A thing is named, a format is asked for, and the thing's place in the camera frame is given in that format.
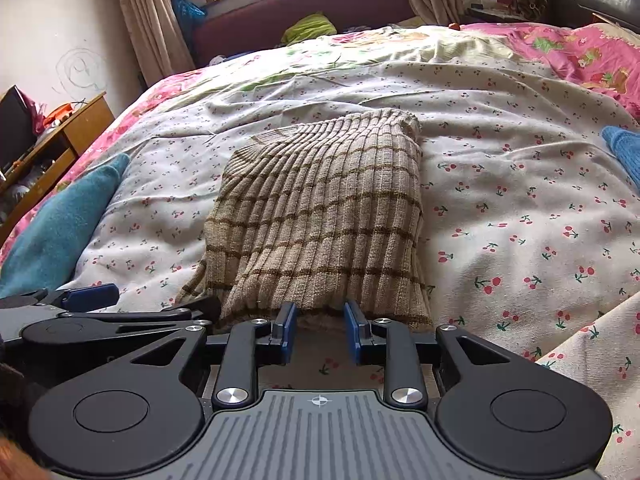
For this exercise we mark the dark blue garment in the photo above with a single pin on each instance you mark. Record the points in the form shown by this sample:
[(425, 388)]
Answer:
[(235, 58)]

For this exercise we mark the beige striped ribbed sweater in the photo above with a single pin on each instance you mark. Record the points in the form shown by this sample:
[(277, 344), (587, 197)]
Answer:
[(320, 210)]

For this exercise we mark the pink floral quilt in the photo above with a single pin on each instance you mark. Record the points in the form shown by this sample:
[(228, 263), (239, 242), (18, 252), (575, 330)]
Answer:
[(565, 45)]

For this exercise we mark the blue plastic bag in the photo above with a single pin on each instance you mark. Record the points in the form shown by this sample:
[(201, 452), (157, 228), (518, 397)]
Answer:
[(187, 12)]

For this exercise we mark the blue knit cloth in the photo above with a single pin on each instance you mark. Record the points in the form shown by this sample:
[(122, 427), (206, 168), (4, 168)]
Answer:
[(625, 155)]

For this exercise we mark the black monitor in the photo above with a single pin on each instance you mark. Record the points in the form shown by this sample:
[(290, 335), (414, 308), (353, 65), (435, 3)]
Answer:
[(15, 125)]

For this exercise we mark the maroon padded headboard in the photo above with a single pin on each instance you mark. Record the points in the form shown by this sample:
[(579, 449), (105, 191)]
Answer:
[(280, 5)]

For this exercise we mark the orange item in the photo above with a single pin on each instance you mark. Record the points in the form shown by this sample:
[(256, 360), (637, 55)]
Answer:
[(57, 112)]

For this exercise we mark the teal fleece blanket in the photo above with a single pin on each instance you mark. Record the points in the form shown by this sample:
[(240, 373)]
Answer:
[(55, 230)]

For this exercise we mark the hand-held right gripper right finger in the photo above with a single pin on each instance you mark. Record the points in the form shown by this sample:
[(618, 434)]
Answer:
[(352, 332)]

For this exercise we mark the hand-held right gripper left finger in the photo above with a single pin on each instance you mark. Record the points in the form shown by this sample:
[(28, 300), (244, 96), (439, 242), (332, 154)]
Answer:
[(287, 332)]

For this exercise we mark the white cherry print bedsheet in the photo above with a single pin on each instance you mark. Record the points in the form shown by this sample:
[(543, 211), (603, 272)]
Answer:
[(500, 185)]

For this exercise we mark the green cloth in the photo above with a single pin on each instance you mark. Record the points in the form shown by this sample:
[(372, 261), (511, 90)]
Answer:
[(307, 27)]

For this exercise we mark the pile of papers and books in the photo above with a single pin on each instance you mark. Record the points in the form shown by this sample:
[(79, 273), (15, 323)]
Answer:
[(487, 0)]

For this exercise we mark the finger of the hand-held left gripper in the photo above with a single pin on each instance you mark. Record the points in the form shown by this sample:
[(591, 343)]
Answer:
[(90, 296), (200, 312)]

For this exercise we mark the wooden desk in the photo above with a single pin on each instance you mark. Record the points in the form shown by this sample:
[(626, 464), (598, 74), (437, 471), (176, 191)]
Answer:
[(85, 125)]

